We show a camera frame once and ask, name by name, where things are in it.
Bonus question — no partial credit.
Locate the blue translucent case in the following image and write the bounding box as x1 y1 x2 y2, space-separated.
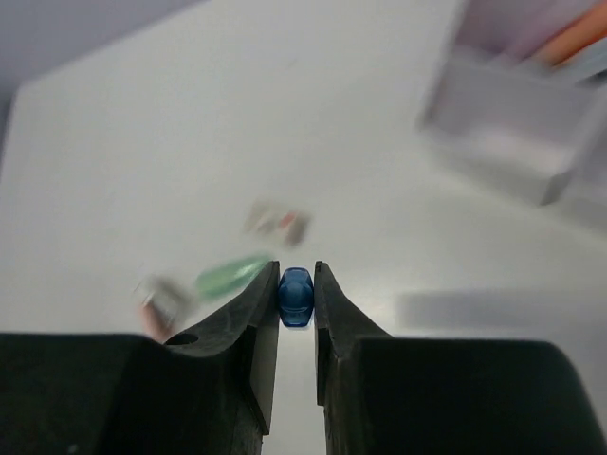
278 267 314 328

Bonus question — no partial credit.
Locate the orange cap highlighter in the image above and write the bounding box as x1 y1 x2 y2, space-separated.
536 2 606 65

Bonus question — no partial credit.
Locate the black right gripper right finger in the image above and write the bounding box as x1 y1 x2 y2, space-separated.
314 262 606 454

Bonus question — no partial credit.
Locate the white compartment container left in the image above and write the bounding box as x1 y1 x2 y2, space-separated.
421 1 606 205

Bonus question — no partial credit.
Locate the green translucent case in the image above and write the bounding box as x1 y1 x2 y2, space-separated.
193 254 273 300

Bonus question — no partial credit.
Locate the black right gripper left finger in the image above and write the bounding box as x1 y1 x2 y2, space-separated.
1 261 280 454

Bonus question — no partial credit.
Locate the white eraser box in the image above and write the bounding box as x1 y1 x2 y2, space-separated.
244 200 312 248

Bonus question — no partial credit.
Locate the pink eraser block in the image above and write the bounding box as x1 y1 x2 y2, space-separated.
139 302 176 343

